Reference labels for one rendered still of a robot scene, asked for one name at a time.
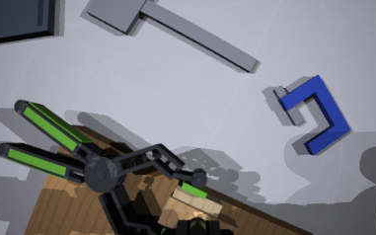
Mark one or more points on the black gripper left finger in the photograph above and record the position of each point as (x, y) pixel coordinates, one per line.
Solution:
(183, 228)

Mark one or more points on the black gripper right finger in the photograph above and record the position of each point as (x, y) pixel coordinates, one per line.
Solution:
(212, 227)

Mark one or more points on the brown wooden bench board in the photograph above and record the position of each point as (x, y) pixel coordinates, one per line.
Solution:
(68, 208)

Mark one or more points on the wooden dowel pin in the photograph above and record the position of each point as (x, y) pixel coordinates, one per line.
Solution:
(197, 227)

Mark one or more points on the dark blue-grey shallow tray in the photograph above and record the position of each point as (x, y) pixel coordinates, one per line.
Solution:
(22, 18)

